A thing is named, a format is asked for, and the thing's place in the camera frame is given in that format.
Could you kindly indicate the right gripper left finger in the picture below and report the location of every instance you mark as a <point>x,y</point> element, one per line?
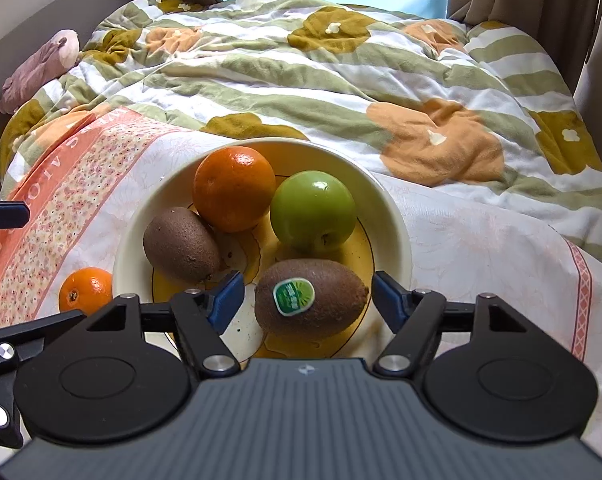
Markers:
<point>201,317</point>

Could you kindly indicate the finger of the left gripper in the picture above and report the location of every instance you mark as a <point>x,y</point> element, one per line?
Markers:
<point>21,342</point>
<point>14,214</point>

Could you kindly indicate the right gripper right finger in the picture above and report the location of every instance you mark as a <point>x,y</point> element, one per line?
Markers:
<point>414,318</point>

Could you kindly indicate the plain brown kiwi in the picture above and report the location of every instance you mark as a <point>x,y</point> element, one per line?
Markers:
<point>178,244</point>

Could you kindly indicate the kiwi with green sticker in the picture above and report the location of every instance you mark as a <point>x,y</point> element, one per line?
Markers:
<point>311,298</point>

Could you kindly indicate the large orange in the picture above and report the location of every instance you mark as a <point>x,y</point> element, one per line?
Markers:
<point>233,188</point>
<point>87,290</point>

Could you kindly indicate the green apple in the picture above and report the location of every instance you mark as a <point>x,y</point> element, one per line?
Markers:
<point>313,211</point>

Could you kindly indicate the cream duck print bowl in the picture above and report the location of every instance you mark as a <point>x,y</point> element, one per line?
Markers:
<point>379,242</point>

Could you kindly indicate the pink floral table cloth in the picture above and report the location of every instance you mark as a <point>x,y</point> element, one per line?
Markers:
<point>83,194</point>

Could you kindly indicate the pink plush toy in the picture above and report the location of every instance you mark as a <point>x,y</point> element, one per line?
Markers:
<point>51,61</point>

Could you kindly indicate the floral striped duvet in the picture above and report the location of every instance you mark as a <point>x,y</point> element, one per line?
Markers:
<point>479,112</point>

